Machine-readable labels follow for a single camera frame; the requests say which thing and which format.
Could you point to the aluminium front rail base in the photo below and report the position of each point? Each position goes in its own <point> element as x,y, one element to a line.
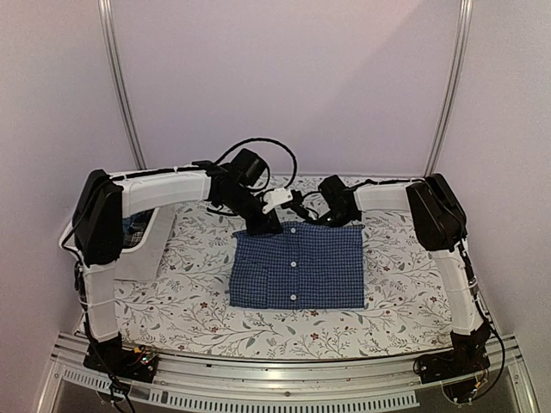
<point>205,383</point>

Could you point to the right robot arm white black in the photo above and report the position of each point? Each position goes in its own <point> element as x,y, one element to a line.
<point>440,226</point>

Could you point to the aluminium frame post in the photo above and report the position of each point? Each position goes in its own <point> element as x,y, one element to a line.
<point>107,21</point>
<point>454,78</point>

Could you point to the left aluminium frame post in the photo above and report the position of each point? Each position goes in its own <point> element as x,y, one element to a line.
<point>107,21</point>

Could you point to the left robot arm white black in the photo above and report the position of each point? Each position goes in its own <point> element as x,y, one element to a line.
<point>120,225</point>

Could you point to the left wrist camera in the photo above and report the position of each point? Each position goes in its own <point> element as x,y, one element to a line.
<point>254,173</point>

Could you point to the black white plaid garment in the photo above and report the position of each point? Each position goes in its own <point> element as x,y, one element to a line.
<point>134,229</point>

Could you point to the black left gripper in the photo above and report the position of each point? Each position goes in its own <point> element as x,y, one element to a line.
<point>266,224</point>

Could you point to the blue plaid button shirt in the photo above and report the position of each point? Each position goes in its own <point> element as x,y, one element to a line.
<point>305,267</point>

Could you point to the right aluminium frame post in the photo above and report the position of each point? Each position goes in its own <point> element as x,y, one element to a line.
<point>454,78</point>

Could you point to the white plastic laundry bin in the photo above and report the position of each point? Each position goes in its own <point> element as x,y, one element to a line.
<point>139,263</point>

